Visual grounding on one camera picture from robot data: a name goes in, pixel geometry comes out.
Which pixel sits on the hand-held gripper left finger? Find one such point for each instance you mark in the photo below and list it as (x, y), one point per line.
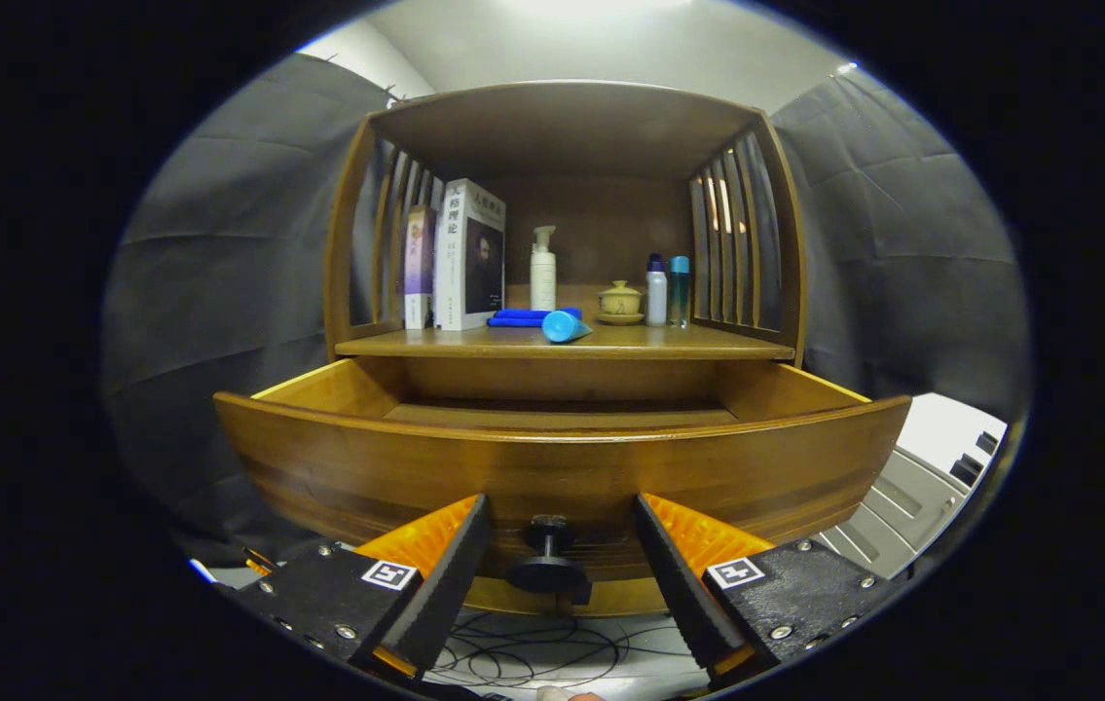
(445, 584)

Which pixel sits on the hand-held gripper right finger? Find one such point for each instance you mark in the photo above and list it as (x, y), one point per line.
(679, 584)

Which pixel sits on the black round drawer knob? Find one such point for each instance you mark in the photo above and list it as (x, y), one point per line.
(549, 574)

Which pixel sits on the wooden drawer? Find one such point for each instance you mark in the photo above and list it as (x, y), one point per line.
(367, 477)

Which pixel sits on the blue and white tube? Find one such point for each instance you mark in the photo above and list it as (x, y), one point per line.
(562, 326)

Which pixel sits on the wooden countertop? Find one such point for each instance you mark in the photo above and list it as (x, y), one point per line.
(669, 338)

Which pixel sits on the grey filing cabinet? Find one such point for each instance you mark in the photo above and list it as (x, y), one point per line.
(932, 428)

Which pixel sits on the yellow ceramic saucer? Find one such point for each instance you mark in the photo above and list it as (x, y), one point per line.
(620, 318)

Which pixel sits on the blue folded cloth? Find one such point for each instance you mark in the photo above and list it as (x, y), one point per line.
(513, 316)

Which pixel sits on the white bottle with blue cap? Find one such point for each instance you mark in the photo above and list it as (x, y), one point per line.
(656, 297)

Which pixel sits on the yellow lidded tea bowl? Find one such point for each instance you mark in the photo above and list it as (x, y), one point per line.
(620, 300)

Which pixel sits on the teal glass bottle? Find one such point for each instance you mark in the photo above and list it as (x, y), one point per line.
(679, 292)

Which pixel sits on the small black object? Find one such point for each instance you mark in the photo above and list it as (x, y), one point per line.
(967, 470)
(988, 443)

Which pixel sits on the white pump bottle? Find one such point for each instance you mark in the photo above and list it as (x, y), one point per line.
(542, 282)

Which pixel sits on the thick white portrait book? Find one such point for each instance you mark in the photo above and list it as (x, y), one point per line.
(455, 263)

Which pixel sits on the thin purple book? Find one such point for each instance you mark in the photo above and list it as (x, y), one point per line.
(419, 263)

